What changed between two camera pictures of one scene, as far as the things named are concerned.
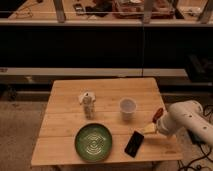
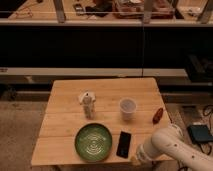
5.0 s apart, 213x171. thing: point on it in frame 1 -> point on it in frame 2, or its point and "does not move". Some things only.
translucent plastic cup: [128, 106] does not move
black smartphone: [133, 145] -> [124, 145]
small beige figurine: [88, 99] does not move
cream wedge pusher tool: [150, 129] -> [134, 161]
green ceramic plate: [93, 142] does not move
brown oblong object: [157, 115] does not move
